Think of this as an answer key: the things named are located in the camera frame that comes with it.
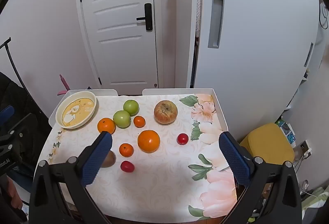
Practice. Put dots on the yellow stool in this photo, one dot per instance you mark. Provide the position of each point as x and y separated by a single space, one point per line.
267 144

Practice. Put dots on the white panelled door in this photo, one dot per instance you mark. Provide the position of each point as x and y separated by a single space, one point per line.
120 41

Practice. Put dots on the wall power outlet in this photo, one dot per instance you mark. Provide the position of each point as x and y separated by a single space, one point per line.
305 149

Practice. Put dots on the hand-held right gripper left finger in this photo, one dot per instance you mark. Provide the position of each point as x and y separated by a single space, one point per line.
99 155

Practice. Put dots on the person's left hand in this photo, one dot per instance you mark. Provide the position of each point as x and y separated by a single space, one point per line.
14 194

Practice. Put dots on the red cherry tomato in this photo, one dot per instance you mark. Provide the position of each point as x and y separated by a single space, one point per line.
127 166
182 138

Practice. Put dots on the small tangerine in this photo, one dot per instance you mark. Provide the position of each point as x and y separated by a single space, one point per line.
126 150
139 121

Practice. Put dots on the pink plastic object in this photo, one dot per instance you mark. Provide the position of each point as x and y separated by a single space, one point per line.
64 83

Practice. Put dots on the blue printed box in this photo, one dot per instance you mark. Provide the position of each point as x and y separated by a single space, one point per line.
287 131

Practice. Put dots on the medium orange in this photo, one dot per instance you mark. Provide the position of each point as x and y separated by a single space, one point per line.
105 125

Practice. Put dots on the black metal stand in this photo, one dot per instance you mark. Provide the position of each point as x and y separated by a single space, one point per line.
11 61

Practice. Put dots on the green apple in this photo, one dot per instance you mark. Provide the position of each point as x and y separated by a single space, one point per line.
131 107
121 118

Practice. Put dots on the brown kiwi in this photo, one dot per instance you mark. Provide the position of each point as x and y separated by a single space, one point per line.
110 161

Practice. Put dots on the white rimmed table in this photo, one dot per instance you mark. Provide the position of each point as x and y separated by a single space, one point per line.
219 110

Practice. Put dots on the yellow cartoon plate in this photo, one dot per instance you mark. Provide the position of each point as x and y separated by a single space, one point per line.
75 110

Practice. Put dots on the white sliding door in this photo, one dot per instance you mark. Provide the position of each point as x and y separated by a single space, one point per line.
257 72

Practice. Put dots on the green blanket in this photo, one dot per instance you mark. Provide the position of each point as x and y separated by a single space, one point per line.
317 200

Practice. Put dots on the large orange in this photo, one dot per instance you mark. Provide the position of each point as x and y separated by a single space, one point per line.
148 141

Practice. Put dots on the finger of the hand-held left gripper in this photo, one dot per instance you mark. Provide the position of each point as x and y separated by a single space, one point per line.
21 123
6 113

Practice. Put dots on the large russet red apple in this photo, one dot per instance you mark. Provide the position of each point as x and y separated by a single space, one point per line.
165 112

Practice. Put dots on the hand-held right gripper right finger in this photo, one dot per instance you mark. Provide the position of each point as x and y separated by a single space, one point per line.
234 159

